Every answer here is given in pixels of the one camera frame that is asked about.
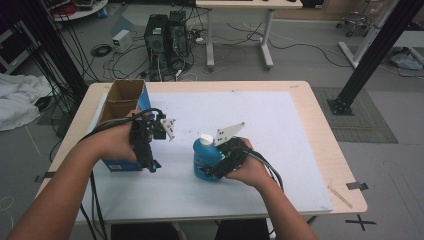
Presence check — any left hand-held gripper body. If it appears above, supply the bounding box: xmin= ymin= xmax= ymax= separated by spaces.
xmin=129 ymin=113 xmax=177 ymax=164

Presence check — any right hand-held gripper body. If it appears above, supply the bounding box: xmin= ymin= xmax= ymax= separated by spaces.
xmin=213 ymin=121 xmax=251 ymax=172

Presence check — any blue bottle with white cap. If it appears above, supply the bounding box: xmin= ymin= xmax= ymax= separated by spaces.
xmin=192 ymin=133 xmax=225 ymax=183

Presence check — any person's right hand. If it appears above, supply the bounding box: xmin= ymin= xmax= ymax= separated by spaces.
xmin=223 ymin=137 xmax=269 ymax=189

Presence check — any person's left hand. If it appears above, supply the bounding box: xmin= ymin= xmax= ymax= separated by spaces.
xmin=94 ymin=109 xmax=144 ymax=164

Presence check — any blue cardboard box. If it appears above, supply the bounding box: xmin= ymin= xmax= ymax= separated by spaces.
xmin=96 ymin=79 xmax=158 ymax=173

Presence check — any white table sheet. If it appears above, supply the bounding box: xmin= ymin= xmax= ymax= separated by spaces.
xmin=76 ymin=90 xmax=334 ymax=224

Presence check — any small white box device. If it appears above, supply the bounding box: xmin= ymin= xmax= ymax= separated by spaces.
xmin=111 ymin=29 xmax=134 ymax=54

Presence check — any black computer tower green label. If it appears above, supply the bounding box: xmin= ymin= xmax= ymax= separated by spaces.
xmin=143 ymin=13 xmax=169 ymax=56

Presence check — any black tape strip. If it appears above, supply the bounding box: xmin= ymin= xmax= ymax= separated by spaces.
xmin=33 ymin=171 xmax=56 ymax=183

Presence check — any black tape piece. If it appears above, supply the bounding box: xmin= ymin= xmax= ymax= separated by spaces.
xmin=346 ymin=181 xmax=369 ymax=192

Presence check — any white crumpled cloth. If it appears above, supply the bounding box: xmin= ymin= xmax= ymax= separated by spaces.
xmin=0 ymin=73 xmax=53 ymax=133

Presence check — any grey floor mat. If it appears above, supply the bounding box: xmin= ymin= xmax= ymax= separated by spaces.
xmin=311 ymin=87 xmax=399 ymax=144

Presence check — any round white table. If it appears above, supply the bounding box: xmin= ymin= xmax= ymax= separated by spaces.
xmin=43 ymin=0 xmax=109 ymax=23

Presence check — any black tape cross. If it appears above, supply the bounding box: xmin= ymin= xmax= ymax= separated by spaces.
xmin=344 ymin=214 xmax=378 ymax=232

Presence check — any white desk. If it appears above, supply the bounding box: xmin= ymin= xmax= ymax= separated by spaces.
xmin=195 ymin=0 xmax=304 ymax=71

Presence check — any dark equipment rack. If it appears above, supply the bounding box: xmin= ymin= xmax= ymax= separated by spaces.
xmin=0 ymin=19 xmax=38 ymax=76

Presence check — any white stand leg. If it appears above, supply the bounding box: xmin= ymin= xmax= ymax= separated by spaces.
xmin=338 ymin=0 xmax=401 ymax=69

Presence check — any office chair base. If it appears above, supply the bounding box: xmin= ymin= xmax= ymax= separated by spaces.
xmin=335 ymin=11 xmax=373 ymax=38

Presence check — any blue-grey bag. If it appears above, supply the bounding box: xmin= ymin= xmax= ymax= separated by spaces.
xmin=389 ymin=46 xmax=424 ymax=71

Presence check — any right hand-held gripper cable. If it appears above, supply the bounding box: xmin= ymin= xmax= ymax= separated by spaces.
xmin=246 ymin=149 xmax=285 ymax=194

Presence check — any hand-held gripper cable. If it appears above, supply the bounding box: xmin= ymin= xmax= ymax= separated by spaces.
xmin=246 ymin=149 xmax=285 ymax=194
xmin=79 ymin=108 xmax=167 ymax=240

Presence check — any left hand-held gripper cable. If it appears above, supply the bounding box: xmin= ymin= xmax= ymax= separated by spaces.
xmin=79 ymin=108 xmax=167 ymax=240

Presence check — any coiled black cable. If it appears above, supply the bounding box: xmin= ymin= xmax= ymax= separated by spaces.
xmin=90 ymin=43 xmax=114 ymax=58

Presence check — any bundle of black cables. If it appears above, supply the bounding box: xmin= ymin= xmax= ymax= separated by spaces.
xmin=26 ymin=19 xmax=89 ymax=111

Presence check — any black floor cable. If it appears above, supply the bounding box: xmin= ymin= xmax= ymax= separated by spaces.
xmin=226 ymin=22 xmax=353 ymax=68

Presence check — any black metal frame post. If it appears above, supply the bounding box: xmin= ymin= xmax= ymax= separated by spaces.
xmin=326 ymin=0 xmax=424 ymax=117
xmin=13 ymin=0 xmax=89 ymax=111

